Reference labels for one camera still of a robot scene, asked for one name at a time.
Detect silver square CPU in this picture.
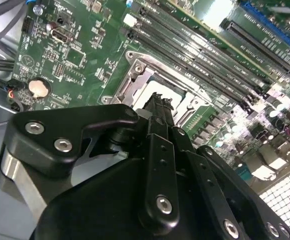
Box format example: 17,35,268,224
136,79,186,112

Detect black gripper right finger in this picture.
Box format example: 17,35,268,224
162,96,290,240

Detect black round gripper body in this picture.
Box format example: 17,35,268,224
28,157,221,240

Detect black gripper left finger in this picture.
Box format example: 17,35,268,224
0,92,182,235

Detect metal socket cover frame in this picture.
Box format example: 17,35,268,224
114,58,215,127

